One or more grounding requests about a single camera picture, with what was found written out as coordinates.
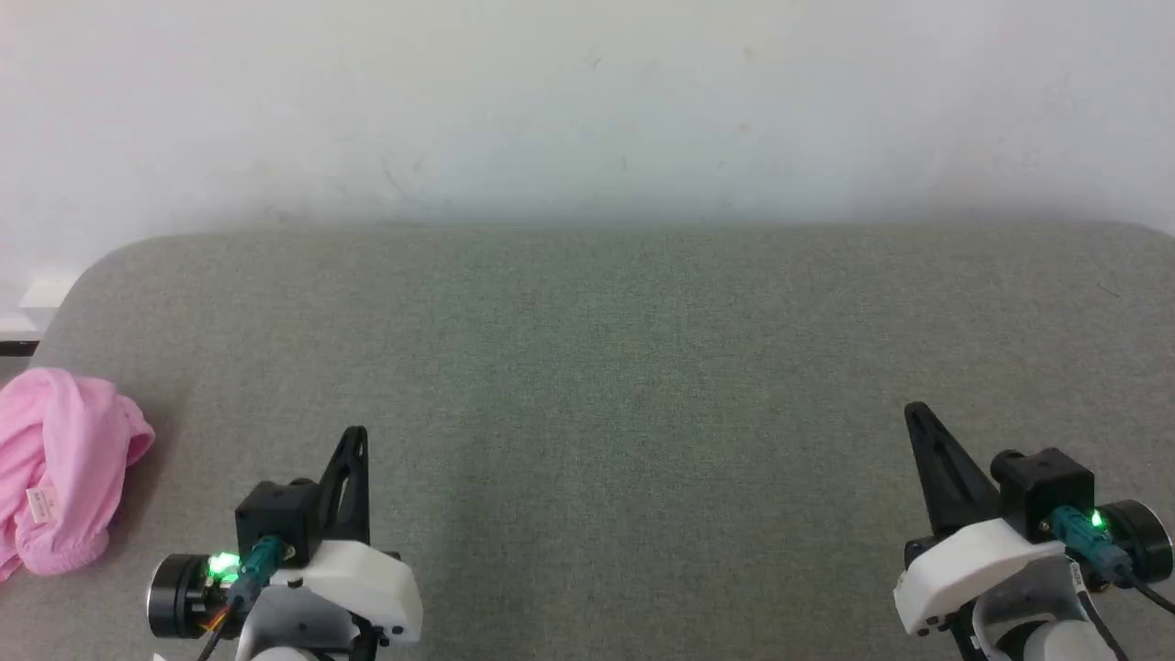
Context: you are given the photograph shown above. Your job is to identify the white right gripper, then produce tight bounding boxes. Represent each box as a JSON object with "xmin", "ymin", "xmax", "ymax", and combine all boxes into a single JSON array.
[{"xmin": 894, "ymin": 401, "xmax": 1068, "ymax": 637}]

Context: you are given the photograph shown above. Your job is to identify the teal-plug black cable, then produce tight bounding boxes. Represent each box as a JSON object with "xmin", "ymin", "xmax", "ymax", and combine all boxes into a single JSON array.
[
  {"xmin": 1049, "ymin": 505, "xmax": 1175, "ymax": 614},
  {"xmin": 196, "ymin": 535, "xmax": 287, "ymax": 661}
]

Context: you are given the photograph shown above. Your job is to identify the pink cotton shorts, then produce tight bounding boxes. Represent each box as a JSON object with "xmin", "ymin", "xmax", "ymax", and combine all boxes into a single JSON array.
[{"xmin": 0, "ymin": 367, "xmax": 157, "ymax": 584}]

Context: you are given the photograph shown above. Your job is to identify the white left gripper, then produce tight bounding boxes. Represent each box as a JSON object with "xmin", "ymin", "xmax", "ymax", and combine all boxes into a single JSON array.
[{"xmin": 275, "ymin": 425, "xmax": 426, "ymax": 645}]

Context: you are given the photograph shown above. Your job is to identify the grey fabric sofa cushion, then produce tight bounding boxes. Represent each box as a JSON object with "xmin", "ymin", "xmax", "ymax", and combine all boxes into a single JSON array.
[{"xmin": 0, "ymin": 220, "xmax": 1175, "ymax": 661}]

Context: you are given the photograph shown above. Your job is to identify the left teal-plug black cable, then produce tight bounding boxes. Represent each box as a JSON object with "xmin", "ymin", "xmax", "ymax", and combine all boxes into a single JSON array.
[{"xmin": 196, "ymin": 535, "xmax": 287, "ymax": 661}]

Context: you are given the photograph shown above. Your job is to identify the right teal-plug black cable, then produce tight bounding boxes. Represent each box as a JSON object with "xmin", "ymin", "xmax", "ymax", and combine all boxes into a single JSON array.
[{"xmin": 1049, "ymin": 505, "xmax": 1175, "ymax": 614}]

